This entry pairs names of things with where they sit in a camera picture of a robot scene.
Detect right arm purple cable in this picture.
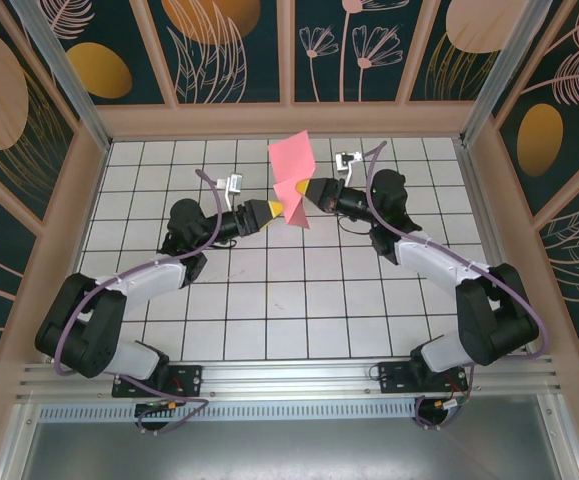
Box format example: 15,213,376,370
361,141,550,430

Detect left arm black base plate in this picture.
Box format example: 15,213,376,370
112,364,205,399

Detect aluminium side rail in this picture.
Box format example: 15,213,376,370
456,139,535,354

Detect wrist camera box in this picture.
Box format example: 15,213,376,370
333,150,365,174
216,173,247,195

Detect slotted grey cable duct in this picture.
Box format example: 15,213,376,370
38,403,420,421

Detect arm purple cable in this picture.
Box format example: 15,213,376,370
53,168,222,436
361,141,550,430

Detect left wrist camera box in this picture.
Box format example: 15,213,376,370
216,173,247,195

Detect long aluminium mounting rail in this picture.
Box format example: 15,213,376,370
16,354,565,401

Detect aluminium frame post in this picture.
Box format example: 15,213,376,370
11,0,113,151
461,0,568,146

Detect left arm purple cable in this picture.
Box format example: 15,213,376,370
53,168,222,436

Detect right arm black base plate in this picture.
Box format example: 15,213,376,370
377,360,470,394

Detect grey metal sheet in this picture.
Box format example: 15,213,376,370
0,399,579,480

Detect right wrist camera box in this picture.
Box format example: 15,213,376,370
333,150,365,174

